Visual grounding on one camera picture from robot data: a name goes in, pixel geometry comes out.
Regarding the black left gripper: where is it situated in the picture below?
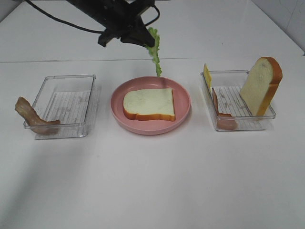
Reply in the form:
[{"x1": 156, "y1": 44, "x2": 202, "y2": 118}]
[{"x1": 98, "y1": 0, "x2": 155, "y2": 47}]

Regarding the green lettuce leaf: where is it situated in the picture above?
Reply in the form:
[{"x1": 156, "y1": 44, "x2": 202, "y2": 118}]
[{"x1": 146, "y1": 27, "x2": 162, "y2": 77}]

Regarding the bread slice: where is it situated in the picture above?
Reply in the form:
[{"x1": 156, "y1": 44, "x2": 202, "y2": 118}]
[
  {"x1": 240, "y1": 57, "x2": 283, "y2": 116},
  {"x1": 122, "y1": 88, "x2": 176, "y2": 121}
]

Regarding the yellow cheese slice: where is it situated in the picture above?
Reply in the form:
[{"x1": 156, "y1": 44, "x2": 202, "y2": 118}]
[{"x1": 203, "y1": 63, "x2": 212, "y2": 94}]

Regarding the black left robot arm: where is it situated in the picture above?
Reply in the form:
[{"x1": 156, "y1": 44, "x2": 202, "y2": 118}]
[{"x1": 69, "y1": 0, "x2": 155, "y2": 47}]

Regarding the pink round plate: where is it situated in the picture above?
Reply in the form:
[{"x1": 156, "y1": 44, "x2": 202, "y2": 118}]
[{"x1": 111, "y1": 76, "x2": 191, "y2": 135}]

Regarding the clear left plastic tray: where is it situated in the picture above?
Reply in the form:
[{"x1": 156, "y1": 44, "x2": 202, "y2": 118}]
[{"x1": 23, "y1": 74, "x2": 99, "y2": 140}]

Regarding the clear plastic tray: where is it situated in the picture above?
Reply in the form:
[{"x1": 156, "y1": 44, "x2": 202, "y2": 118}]
[
  {"x1": 23, "y1": 74, "x2": 99, "y2": 140},
  {"x1": 201, "y1": 70, "x2": 276, "y2": 131}
]

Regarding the clear right plastic tray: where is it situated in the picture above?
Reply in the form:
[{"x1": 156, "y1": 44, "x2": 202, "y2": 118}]
[{"x1": 201, "y1": 70, "x2": 276, "y2": 131}]

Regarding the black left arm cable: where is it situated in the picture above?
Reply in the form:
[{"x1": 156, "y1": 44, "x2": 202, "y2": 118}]
[{"x1": 25, "y1": 0, "x2": 161, "y2": 34}]

